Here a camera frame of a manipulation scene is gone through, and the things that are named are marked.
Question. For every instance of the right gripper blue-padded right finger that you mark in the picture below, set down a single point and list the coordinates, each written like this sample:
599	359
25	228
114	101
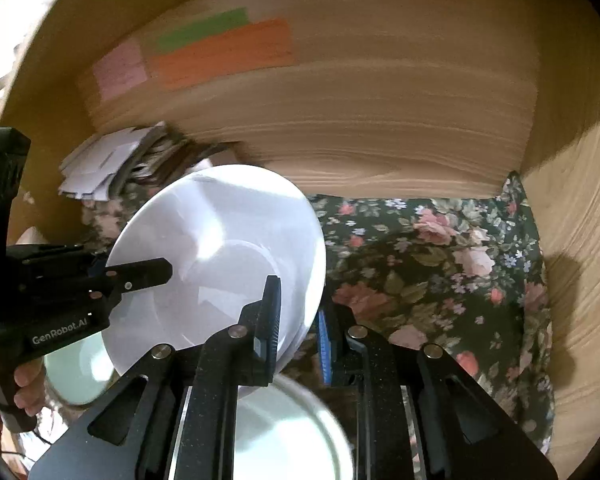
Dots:
338	337

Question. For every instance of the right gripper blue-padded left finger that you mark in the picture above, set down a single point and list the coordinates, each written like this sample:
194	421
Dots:
257	354

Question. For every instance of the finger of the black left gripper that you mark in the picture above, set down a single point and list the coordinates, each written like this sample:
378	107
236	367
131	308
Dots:
138	275

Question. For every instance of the pale green bowl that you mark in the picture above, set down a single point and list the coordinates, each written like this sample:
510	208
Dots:
80	373

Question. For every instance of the white plate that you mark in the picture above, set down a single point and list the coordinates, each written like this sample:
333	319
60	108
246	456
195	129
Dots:
224	230

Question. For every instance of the pale green round plate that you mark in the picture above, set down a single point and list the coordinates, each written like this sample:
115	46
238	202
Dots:
285	432

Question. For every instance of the left hand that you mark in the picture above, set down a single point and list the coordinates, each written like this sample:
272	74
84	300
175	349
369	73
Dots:
30	380

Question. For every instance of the stack of white papers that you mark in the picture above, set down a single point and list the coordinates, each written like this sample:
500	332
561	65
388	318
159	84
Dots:
101	167

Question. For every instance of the floral dark green cloth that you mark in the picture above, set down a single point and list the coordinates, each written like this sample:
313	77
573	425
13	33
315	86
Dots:
462	273

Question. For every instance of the pink paper note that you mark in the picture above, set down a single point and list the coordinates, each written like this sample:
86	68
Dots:
120	70

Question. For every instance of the green paper note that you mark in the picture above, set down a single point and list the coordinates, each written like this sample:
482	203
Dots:
194	31

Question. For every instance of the orange paper note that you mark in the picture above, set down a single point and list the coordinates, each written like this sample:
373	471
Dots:
257	46

